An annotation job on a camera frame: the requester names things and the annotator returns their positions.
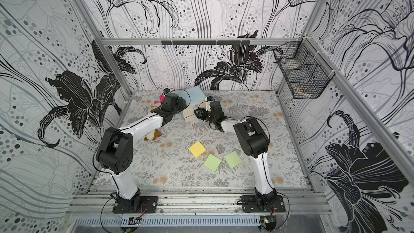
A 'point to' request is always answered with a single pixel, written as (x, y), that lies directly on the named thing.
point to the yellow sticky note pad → (197, 149)
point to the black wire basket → (305, 74)
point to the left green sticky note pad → (212, 162)
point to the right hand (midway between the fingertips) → (198, 109)
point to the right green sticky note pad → (233, 159)
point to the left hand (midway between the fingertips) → (184, 104)
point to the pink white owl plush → (157, 104)
